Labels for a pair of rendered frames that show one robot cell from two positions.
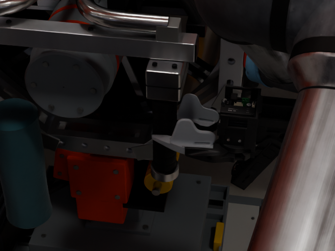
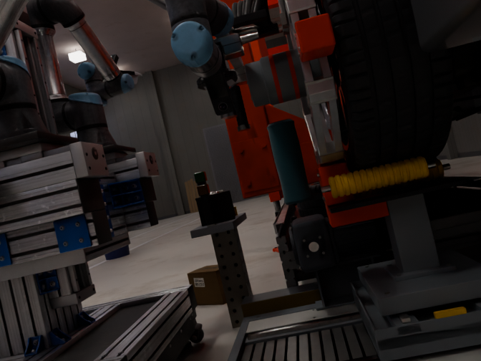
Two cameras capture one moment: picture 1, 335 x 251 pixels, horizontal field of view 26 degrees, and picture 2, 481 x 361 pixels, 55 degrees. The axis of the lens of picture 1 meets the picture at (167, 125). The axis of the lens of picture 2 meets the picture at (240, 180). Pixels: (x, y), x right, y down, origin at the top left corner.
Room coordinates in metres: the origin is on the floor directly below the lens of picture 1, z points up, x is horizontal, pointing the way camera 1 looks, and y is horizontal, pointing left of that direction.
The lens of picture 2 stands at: (0.77, -1.20, 0.56)
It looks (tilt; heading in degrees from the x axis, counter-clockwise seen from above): 1 degrees up; 88
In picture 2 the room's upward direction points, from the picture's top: 13 degrees counter-clockwise
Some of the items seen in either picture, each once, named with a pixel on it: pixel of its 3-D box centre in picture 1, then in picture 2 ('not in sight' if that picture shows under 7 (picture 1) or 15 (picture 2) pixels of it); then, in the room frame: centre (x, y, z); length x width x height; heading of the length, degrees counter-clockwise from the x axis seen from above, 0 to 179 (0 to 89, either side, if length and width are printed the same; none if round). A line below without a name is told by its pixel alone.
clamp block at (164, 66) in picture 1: (167, 67); (225, 48); (0.85, 0.00, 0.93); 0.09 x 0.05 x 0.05; 171
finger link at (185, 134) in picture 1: (183, 133); not in sight; (0.79, -0.02, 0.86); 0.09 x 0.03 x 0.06; 89
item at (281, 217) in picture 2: not in sight; (291, 219); (1.16, 1.91, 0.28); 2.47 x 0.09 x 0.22; 81
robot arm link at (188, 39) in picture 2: not in sight; (195, 46); (0.78, -0.29, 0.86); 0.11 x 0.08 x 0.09; 81
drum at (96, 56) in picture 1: (80, 50); (283, 76); (1.01, 0.15, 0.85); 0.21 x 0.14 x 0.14; 171
